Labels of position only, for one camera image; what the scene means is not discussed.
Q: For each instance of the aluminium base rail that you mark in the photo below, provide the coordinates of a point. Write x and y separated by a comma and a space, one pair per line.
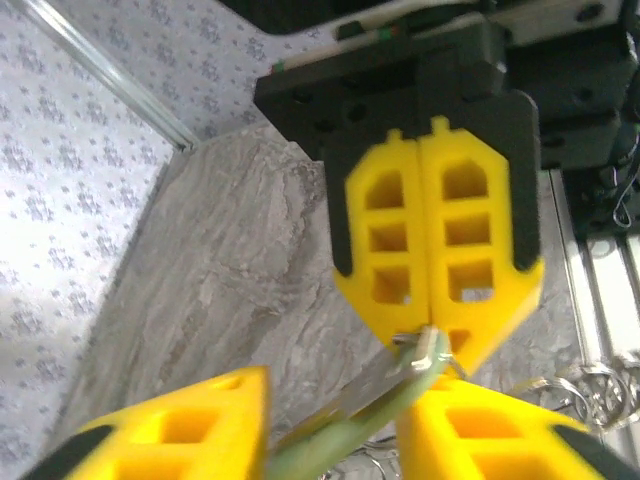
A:
600, 280

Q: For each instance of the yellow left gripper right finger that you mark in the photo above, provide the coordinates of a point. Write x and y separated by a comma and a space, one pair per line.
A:
500, 440

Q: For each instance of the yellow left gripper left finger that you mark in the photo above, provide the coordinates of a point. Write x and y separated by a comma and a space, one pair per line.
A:
200, 440

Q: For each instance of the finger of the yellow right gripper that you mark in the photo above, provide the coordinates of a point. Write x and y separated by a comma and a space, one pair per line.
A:
415, 250
500, 310

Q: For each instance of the brass key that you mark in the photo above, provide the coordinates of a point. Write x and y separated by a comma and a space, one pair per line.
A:
370, 395

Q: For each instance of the aluminium corner post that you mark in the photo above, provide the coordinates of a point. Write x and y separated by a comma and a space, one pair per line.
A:
125, 85

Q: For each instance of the mint green key tag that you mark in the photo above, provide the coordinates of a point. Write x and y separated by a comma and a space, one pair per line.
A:
340, 445

